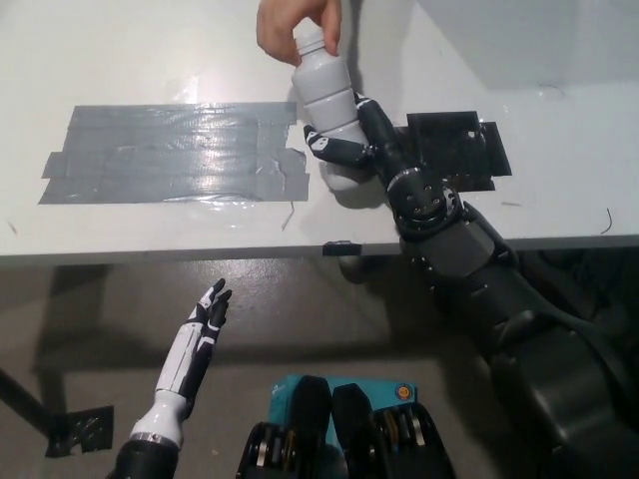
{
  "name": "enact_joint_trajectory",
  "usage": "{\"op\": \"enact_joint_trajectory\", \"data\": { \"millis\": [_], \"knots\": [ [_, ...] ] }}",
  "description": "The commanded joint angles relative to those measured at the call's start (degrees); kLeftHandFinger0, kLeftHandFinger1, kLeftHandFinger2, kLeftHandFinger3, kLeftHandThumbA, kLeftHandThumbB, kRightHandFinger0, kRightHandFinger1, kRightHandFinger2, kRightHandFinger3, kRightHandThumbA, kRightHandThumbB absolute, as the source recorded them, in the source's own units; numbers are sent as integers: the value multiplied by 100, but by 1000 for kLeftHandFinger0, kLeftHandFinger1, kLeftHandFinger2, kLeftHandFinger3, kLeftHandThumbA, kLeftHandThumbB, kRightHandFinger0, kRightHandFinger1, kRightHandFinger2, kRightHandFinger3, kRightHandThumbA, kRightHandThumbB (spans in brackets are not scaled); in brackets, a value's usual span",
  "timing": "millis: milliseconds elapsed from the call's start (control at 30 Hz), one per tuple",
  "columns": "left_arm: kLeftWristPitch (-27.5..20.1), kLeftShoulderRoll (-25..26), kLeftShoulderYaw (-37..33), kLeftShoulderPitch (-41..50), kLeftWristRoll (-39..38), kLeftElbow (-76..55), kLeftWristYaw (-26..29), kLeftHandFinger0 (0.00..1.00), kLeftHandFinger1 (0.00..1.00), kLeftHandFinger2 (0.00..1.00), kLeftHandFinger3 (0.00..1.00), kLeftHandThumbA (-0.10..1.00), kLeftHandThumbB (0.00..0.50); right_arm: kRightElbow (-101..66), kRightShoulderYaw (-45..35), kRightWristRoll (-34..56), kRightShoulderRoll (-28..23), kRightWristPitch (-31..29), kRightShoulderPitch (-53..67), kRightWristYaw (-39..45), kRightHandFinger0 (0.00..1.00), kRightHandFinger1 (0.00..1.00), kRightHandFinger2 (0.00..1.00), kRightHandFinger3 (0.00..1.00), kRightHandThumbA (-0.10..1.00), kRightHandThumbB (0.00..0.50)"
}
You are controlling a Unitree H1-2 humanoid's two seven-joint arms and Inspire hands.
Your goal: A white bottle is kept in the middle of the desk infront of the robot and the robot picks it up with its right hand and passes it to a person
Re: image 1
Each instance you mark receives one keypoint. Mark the white plastic bottle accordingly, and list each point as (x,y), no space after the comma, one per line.
(327,97)

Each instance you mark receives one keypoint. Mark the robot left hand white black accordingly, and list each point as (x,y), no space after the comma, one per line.
(182,369)

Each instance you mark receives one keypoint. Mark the small black tape strip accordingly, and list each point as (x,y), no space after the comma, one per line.
(342,248)

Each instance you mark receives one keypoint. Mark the dark grey table leg tube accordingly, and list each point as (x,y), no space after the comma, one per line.
(354,272)

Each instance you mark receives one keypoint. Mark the black floor tape patch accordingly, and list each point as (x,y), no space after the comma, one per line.
(82,431)

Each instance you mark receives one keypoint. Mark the teal box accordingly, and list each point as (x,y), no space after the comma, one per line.
(382,391)

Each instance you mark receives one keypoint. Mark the black diagonal table leg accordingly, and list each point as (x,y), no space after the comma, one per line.
(25,399)

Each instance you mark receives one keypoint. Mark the grey duct tape patch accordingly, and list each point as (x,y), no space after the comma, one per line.
(175,154)

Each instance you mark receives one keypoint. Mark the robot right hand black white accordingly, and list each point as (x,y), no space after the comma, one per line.
(384,142)

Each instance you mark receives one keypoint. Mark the black tape square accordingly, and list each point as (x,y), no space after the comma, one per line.
(449,142)

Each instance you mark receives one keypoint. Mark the black robot body blocks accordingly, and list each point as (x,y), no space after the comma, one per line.
(349,434)

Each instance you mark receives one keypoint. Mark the person bare hand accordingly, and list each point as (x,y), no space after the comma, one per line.
(277,30)

